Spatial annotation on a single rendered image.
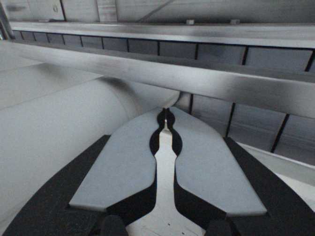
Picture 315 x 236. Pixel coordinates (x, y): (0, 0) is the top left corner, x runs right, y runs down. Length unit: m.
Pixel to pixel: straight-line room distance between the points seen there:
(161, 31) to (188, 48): 0.03
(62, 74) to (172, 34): 0.11
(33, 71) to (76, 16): 0.17
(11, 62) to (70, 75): 0.13
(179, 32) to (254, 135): 0.11
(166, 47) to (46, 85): 0.11
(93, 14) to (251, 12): 0.21
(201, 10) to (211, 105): 0.10
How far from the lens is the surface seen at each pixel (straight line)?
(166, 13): 0.23
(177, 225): 0.45
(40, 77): 0.18
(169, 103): 0.16
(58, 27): 0.30
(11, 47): 0.21
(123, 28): 0.21
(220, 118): 0.17
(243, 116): 0.17
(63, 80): 0.19
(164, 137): 0.17
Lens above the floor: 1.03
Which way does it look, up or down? 46 degrees down
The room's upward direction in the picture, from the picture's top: 128 degrees counter-clockwise
